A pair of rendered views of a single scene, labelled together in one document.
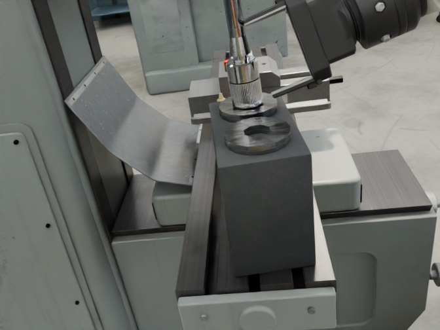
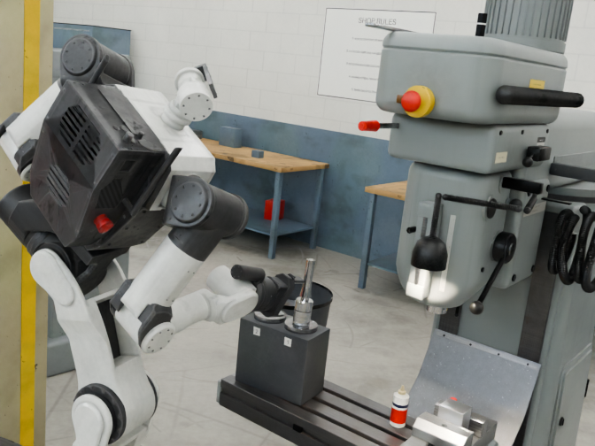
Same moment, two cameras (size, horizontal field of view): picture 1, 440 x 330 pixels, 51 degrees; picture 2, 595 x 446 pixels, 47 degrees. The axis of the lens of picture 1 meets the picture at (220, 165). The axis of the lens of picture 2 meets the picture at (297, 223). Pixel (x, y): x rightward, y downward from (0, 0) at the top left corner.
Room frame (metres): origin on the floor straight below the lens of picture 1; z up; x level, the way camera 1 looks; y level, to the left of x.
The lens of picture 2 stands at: (1.49, -1.57, 1.81)
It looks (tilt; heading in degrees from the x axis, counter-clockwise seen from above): 13 degrees down; 120
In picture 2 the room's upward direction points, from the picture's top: 6 degrees clockwise
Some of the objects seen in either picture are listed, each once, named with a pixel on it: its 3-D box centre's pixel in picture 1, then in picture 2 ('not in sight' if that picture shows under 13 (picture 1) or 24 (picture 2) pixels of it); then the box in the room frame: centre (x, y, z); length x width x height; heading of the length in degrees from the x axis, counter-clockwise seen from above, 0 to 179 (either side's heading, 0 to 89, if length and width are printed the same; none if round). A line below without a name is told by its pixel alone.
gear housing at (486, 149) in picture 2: not in sight; (471, 140); (1.03, -0.04, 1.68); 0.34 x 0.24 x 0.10; 84
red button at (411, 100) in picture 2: not in sight; (412, 101); (1.00, -0.34, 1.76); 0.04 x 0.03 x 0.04; 174
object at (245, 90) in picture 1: (245, 84); (302, 312); (0.65, -0.06, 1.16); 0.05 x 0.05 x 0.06
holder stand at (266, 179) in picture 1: (258, 175); (282, 352); (0.60, -0.06, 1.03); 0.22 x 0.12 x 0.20; 0
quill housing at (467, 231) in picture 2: not in sight; (450, 232); (1.03, -0.08, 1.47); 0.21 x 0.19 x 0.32; 174
